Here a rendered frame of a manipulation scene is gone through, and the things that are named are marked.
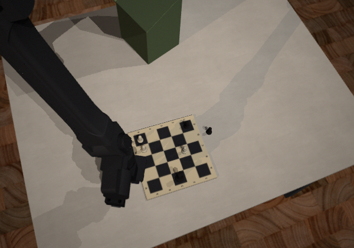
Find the black and cream chessboard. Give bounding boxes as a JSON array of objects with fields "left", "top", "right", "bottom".
[{"left": 128, "top": 115, "right": 217, "bottom": 200}]

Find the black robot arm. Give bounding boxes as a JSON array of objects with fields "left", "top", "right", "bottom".
[{"left": 0, "top": 0, "right": 138, "bottom": 208}]

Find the white pawn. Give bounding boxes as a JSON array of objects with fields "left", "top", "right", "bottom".
[
  {"left": 137, "top": 135, "right": 143, "bottom": 143},
  {"left": 181, "top": 146, "right": 188, "bottom": 154},
  {"left": 141, "top": 145, "right": 147, "bottom": 153}
]

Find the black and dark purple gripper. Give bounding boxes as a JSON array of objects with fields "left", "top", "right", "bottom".
[{"left": 128, "top": 155, "right": 147, "bottom": 184}]

